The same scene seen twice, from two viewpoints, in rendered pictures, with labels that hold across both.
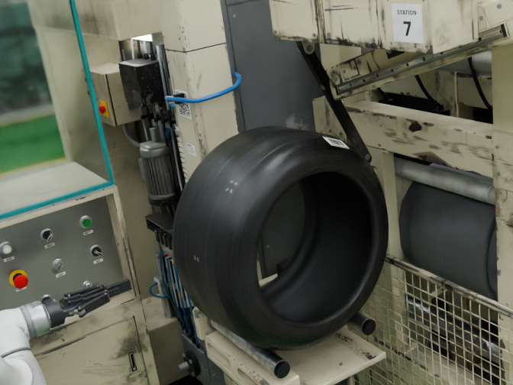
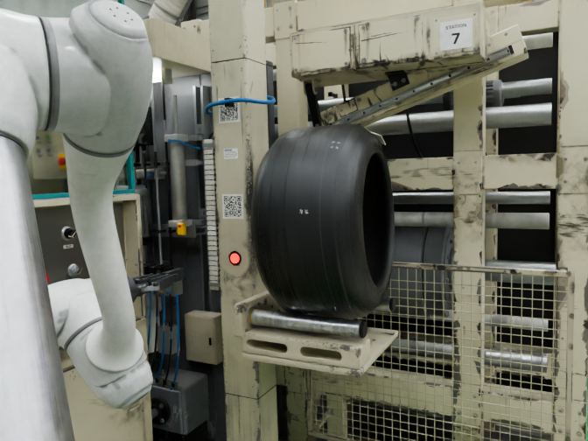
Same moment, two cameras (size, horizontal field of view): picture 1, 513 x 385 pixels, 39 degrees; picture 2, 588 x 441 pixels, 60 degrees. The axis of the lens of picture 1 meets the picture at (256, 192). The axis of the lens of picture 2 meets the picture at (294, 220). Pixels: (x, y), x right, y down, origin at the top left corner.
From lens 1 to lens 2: 122 cm
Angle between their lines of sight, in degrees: 36
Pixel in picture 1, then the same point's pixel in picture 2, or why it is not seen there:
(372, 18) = (417, 38)
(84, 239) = not seen: hidden behind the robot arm
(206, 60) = (255, 73)
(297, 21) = (325, 55)
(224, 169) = (315, 138)
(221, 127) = (260, 135)
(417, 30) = (466, 37)
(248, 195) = (353, 150)
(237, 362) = (302, 340)
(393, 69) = (398, 97)
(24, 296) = not seen: hidden behind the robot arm
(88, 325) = not seen: hidden behind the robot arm
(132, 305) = (139, 325)
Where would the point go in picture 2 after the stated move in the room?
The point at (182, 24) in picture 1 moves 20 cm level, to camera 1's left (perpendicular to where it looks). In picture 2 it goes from (245, 32) to (180, 23)
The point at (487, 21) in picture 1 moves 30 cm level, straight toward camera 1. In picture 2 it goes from (493, 46) to (571, 16)
